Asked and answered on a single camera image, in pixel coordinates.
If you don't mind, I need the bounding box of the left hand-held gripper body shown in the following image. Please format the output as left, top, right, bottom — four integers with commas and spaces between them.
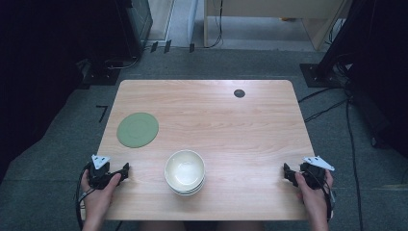
87, 154, 113, 191

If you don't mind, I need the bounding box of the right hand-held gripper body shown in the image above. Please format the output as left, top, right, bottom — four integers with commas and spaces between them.
298, 155, 336, 191

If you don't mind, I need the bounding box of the person's left hand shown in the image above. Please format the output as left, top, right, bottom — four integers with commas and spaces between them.
80, 172, 122, 223

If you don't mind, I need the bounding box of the person's right hand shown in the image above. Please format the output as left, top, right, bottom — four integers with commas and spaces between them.
293, 170, 335, 222

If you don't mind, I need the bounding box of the green round plate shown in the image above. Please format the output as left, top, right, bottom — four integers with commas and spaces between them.
115, 112, 160, 149

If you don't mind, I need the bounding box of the white ceramic bowl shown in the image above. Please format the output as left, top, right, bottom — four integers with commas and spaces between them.
164, 149, 207, 191
166, 179, 206, 197

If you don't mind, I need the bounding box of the black metal stand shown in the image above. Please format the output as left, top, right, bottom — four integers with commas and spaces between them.
299, 0, 367, 89

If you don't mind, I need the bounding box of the black glass-fronted cabinet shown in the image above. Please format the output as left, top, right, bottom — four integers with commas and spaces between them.
119, 0, 154, 61

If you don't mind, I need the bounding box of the light wooden desk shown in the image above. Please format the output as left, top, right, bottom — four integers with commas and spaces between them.
203, 0, 351, 52

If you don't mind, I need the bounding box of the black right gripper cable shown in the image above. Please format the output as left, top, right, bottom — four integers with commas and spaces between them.
312, 174, 337, 223

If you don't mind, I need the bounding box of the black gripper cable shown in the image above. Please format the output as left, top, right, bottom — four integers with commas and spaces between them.
312, 174, 337, 223
74, 163, 97, 231

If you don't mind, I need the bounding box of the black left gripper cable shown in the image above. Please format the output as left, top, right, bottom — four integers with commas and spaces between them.
74, 163, 97, 231

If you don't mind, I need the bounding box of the long black floor cable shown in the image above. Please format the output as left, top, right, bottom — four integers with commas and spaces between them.
344, 95, 366, 231

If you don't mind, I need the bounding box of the black stand base plate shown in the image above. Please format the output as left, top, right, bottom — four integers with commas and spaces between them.
81, 59, 122, 87

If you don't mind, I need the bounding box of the black cable by cabinet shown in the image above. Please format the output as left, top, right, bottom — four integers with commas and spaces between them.
106, 55, 141, 71

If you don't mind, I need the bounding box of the black hanging cable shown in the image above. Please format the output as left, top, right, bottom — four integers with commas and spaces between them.
206, 0, 224, 50

